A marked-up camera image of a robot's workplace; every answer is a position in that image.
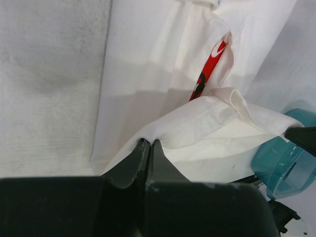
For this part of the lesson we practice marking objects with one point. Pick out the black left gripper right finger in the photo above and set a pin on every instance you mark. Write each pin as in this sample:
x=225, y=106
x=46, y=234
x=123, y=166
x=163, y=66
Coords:
x=177, y=207

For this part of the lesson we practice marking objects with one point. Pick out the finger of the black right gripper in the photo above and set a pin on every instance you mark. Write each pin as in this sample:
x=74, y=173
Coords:
x=304, y=137

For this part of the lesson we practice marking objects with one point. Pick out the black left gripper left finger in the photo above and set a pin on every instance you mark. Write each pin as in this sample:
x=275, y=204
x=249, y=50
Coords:
x=78, y=206

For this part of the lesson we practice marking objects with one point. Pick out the white t-shirt red print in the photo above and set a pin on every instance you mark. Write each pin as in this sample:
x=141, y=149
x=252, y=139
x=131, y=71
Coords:
x=177, y=71

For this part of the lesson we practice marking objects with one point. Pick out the teal plastic bin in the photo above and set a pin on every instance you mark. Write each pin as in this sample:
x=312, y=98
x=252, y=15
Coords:
x=285, y=168

